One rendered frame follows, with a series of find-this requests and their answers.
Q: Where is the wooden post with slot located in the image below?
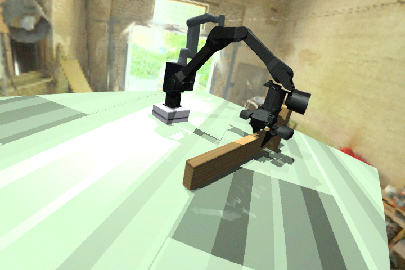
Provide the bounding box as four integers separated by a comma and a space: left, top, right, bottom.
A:
269, 105, 292, 151

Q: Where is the brown wooden board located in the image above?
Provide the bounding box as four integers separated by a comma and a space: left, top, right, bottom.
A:
183, 127, 271, 190

